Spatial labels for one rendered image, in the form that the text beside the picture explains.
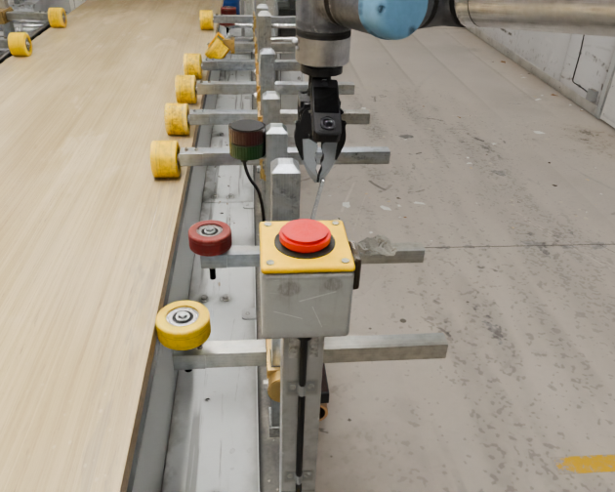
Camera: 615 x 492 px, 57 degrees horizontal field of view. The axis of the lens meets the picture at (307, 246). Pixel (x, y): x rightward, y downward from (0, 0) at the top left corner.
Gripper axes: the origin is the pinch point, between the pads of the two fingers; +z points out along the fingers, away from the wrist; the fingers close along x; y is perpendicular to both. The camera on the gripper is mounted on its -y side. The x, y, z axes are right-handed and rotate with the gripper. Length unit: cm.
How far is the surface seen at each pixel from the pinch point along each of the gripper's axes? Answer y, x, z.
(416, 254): -2.9, -19.7, 15.4
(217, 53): 120, 24, 7
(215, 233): -2.3, 19.1, 10.2
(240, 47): 122, 16, 5
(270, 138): -7.2, 8.8, -10.5
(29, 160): 32, 63, 10
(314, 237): -58, 7, -22
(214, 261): -3.1, 19.5, 15.7
